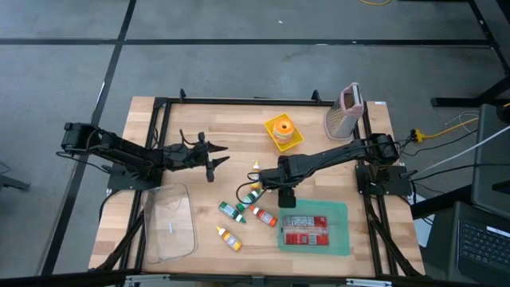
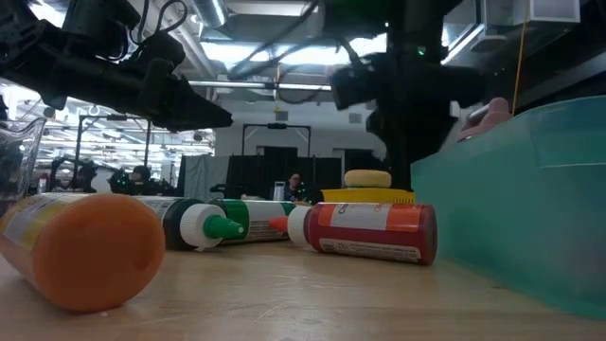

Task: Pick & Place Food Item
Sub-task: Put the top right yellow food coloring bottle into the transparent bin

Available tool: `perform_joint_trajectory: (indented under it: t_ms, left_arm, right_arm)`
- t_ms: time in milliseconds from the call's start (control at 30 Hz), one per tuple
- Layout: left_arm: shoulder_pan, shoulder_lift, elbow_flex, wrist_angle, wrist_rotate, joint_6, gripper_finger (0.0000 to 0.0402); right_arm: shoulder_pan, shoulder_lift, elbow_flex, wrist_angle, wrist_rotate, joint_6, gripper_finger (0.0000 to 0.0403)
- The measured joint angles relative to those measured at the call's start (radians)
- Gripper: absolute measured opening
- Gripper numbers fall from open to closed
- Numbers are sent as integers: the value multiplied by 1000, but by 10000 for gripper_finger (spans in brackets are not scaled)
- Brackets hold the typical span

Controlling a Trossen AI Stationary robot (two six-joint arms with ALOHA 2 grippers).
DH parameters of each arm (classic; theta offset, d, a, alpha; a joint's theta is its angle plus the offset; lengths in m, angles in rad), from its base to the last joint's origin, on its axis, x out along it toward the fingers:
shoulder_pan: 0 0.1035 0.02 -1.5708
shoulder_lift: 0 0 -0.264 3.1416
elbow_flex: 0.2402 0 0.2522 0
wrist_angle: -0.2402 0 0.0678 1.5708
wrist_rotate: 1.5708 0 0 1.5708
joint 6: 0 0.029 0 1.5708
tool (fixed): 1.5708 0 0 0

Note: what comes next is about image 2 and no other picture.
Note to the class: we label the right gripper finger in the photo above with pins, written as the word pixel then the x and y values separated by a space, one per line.
pixel 401 166

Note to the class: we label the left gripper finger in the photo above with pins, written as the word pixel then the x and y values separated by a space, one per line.
pixel 189 109

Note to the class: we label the red bottle with white cap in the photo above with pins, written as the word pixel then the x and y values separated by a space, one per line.
pixel 369 237

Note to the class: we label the dark green bottle white cap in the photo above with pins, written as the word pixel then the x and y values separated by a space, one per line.
pixel 175 222

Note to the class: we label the teal plastic bin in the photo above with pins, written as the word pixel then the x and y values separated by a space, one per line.
pixel 511 213

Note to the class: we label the green bottle with white label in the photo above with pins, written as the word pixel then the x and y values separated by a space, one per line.
pixel 265 218

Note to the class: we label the orange bottle with yellow label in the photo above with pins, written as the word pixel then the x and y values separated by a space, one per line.
pixel 94 256

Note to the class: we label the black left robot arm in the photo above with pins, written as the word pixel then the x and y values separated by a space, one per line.
pixel 57 66

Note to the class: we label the yellow plastic basket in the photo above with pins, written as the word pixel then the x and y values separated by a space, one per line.
pixel 369 196

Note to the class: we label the long ceiling light fixture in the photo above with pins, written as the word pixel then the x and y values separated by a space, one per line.
pixel 237 84

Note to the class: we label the grey fabric cover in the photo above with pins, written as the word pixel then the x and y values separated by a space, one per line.
pixel 203 175

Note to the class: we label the person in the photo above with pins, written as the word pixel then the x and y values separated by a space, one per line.
pixel 294 184
pixel 141 176

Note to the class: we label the black partition screens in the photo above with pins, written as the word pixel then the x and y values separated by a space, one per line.
pixel 255 175

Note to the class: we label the white ceiling air unit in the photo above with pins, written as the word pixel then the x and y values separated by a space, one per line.
pixel 535 12

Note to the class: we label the clear plastic container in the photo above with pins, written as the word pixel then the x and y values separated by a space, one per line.
pixel 23 156

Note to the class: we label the black gantry frame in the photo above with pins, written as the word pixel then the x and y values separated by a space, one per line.
pixel 277 126
pixel 116 117

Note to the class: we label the grey wall vent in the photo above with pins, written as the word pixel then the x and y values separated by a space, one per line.
pixel 281 115
pixel 354 118

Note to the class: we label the silver round ventilation duct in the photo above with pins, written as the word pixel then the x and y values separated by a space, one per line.
pixel 210 12

